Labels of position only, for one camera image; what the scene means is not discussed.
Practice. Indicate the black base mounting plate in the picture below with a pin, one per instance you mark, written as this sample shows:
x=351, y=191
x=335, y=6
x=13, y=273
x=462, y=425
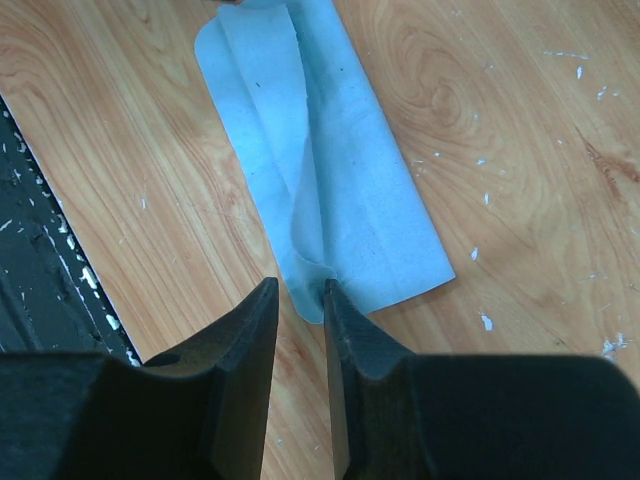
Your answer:
x=51, y=298

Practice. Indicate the light blue cloth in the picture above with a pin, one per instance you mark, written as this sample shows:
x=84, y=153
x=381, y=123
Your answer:
x=325, y=173

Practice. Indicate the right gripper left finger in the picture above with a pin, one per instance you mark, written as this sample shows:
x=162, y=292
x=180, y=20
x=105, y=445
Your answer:
x=195, y=411

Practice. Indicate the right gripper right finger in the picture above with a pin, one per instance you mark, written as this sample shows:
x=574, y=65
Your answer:
x=397, y=414

